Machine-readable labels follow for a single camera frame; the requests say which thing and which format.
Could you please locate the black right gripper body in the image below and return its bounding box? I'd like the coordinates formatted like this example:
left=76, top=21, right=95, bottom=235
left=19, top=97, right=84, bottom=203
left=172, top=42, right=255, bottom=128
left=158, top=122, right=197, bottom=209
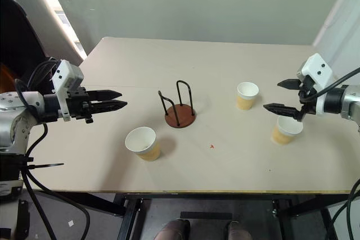
left=294, top=75, right=319, bottom=123

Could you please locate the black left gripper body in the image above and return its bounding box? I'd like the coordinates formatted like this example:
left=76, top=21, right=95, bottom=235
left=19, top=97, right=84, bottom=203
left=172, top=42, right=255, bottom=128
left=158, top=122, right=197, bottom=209
left=66, top=87, right=95, bottom=124

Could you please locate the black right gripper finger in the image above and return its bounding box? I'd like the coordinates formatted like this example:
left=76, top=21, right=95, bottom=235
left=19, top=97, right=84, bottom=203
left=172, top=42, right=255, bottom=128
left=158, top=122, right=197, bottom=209
left=277, top=79, right=304, bottom=90
left=262, top=102, right=299, bottom=120

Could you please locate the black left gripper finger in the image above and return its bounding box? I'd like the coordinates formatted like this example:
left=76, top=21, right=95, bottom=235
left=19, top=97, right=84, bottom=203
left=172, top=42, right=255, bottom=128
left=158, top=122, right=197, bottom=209
left=89, top=99, right=128, bottom=113
left=88, top=89, right=123, bottom=102

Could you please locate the yellow white paper cup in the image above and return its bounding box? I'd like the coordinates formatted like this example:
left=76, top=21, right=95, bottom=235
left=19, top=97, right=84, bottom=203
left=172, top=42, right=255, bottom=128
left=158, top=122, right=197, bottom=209
left=235, top=81, right=260, bottom=111
left=270, top=115, right=304, bottom=146
left=124, top=126, right=161, bottom=162

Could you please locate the black zip tie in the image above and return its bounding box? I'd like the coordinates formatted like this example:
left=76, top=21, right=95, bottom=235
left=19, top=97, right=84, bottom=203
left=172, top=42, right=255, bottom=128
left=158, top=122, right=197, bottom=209
left=25, top=162, right=65, bottom=170

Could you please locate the black chair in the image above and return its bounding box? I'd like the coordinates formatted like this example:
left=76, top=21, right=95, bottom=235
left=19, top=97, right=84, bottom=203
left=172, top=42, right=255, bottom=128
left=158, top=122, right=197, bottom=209
left=0, top=0, right=85, bottom=96

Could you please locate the white leaning panel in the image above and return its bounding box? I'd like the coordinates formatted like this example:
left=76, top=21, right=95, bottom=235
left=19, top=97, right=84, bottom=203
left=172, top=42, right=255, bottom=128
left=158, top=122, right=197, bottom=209
left=16, top=0, right=88, bottom=61

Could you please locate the dark brown rounded shape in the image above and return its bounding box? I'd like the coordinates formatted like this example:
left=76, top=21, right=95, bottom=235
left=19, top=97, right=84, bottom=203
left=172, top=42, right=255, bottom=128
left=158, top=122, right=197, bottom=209
left=226, top=220, right=253, bottom=240
left=154, top=218, right=191, bottom=240

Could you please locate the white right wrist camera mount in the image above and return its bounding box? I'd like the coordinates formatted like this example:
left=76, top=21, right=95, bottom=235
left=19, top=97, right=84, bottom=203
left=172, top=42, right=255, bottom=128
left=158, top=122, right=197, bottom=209
left=296, top=53, right=335, bottom=116

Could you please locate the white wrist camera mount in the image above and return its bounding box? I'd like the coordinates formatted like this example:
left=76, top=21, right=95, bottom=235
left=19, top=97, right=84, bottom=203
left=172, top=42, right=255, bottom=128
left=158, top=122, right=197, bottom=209
left=296, top=53, right=335, bottom=116
left=50, top=59, right=85, bottom=123

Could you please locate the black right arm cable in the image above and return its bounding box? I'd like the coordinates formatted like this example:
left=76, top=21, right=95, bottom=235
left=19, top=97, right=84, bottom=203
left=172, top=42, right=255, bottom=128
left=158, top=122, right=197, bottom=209
left=326, top=177, right=360, bottom=240
left=298, top=66, right=360, bottom=103

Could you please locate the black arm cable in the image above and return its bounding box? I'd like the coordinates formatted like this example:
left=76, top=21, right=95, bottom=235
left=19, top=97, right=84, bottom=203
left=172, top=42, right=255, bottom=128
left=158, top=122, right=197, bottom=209
left=13, top=57, right=91, bottom=240
left=326, top=177, right=360, bottom=240
left=298, top=66, right=360, bottom=103

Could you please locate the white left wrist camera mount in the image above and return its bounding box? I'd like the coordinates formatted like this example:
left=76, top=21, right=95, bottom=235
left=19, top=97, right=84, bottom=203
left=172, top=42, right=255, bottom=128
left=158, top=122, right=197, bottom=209
left=50, top=59, right=85, bottom=123

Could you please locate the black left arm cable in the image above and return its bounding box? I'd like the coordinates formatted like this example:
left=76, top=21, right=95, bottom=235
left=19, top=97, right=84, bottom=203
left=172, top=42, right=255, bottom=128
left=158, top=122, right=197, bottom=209
left=13, top=57, right=91, bottom=240

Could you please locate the black wire brown base cup rack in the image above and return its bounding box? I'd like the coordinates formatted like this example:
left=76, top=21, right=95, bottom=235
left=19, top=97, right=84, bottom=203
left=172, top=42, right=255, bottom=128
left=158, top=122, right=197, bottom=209
left=157, top=80, right=197, bottom=129

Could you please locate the black metal table frame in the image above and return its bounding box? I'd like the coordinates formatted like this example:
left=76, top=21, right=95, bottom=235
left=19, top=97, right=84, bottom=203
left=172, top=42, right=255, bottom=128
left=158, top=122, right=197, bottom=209
left=36, top=190, right=360, bottom=240

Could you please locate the black metal bracket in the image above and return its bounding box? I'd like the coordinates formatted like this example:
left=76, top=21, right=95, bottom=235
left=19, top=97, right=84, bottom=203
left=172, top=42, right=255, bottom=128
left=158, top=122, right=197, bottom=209
left=14, top=198, right=31, bottom=240

